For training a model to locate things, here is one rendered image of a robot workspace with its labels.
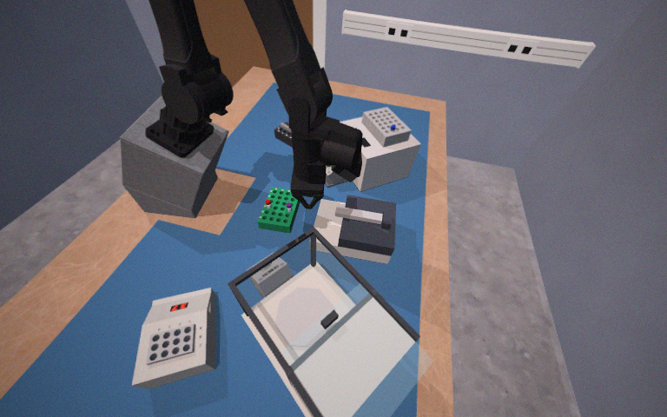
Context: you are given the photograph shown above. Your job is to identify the green tube rack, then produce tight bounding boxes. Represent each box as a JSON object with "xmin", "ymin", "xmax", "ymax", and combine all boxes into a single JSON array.
[{"xmin": 258, "ymin": 187, "xmax": 300, "ymax": 233}]

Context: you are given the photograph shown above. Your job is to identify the blue bench mat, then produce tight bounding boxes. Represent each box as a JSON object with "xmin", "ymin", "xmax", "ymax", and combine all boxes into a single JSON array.
[{"xmin": 0, "ymin": 83, "xmax": 430, "ymax": 417}]

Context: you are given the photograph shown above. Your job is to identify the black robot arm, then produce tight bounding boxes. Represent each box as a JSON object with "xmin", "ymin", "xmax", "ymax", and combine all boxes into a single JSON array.
[{"xmin": 145, "ymin": 0, "xmax": 363, "ymax": 184}]

